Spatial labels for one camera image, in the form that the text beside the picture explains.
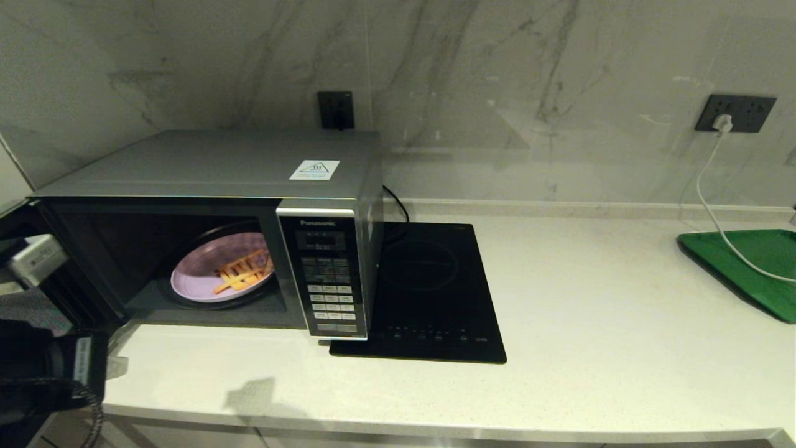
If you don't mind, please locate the purple plastic plate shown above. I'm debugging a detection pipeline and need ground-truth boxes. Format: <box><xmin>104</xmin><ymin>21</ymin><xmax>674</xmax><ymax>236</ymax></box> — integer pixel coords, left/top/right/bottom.
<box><xmin>170</xmin><ymin>232</ymin><xmax>275</xmax><ymax>304</ymax></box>

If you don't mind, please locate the silver Panasonic microwave oven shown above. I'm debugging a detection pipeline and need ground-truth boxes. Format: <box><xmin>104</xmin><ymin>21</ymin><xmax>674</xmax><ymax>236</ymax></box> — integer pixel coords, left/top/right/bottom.
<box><xmin>28</xmin><ymin>129</ymin><xmax>385</xmax><ymax>342</ymax></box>

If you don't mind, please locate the white warning sticker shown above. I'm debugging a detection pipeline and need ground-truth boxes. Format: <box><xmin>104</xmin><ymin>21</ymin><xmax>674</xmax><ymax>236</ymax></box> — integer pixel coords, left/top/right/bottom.
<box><xmin>289</xmin><ymin>160</ymin><xmax>341</xmax><ymax>181</ymax></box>

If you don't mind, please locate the black induction cooktop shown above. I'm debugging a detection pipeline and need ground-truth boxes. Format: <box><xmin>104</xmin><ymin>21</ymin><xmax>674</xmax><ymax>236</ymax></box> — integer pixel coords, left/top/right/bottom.
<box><xmin>329</xmin><ymin>222</ymin><xmax>508</xmax><ymax>365</ymax></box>

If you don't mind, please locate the green plastic tray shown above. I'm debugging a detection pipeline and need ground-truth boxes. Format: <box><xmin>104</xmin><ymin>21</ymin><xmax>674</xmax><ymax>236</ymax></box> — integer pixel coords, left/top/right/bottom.
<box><xmin>677</xmin><ymin>229</ymin><xmax>796</xmax><ymax>325</ymax></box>

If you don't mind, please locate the small black wall socket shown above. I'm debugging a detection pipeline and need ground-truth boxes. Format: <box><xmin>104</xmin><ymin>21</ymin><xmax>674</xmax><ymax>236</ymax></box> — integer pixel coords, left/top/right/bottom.
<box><xmin>318</xmin><ymin>91</ymin><xmax>356</xmax><ymax>130</ymax></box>

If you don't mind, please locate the white power cable with plug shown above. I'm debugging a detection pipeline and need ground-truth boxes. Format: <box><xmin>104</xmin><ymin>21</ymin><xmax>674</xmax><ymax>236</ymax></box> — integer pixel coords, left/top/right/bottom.
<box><xmin>695</xmin><ymin>114</ymin><xmax>796</xmax><ymax>284</ymax></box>

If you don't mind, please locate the wide black wall socket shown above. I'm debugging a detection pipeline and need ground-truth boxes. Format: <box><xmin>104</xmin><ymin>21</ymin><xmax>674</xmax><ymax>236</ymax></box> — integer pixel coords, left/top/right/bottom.
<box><xmin>695</xmin><ymin>94</ymin><xmax>777</xmax><ymax>133</ymax></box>

